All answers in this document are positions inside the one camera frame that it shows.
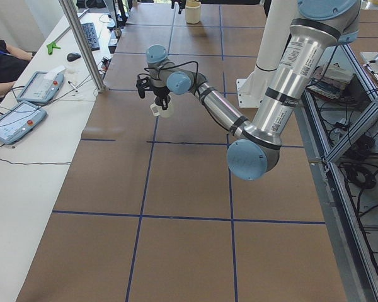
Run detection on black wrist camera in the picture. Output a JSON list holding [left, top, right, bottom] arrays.
[[136, 74, 153, 99]]

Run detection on teach pendant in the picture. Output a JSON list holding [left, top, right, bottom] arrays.
[[16, 71, 64, 105], [0, 101, 47, 145]]

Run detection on cream white bin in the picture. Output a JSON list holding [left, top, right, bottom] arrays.
[[185, 0, 201, 25]]

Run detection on aluminium frame post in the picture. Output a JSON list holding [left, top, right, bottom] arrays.
[[59, 0, 105, 93]]

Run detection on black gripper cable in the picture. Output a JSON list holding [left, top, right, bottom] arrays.
[[144, 60, 199, 83]]

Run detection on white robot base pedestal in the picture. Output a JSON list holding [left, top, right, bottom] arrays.
[[236, 0, 298, 108]]

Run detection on white ribbed HOME mug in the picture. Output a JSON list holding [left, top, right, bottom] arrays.
[[150, 101, 174, 118]]

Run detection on seated person in black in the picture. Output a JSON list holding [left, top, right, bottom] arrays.
[[0, 40, 33, 97]]

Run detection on black keyboard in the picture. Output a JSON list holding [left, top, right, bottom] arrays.
[[81, 22, 100, 51]]

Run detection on black computer mouse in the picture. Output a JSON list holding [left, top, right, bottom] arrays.
[[66, 53, 81, 62]]

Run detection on far teach pendant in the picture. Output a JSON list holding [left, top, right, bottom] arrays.
[[16, 71, 64, 105]]

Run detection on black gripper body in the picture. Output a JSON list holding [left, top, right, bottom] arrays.
[[153, 86, 170, 99]]

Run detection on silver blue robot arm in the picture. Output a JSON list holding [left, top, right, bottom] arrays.
[[146, 1, 361, 181]]

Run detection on near teach pendant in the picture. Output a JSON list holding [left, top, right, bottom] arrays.
[[0, 101, 47, 145]]

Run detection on black marker pen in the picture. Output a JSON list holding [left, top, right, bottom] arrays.
[[67, 81, 78, 92]]

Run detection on green plastic clamp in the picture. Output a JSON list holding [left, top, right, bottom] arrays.
[[47, 42, 61, 55]]

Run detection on stack of books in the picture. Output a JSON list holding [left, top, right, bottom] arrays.
[[307, 63, 354, 99]]

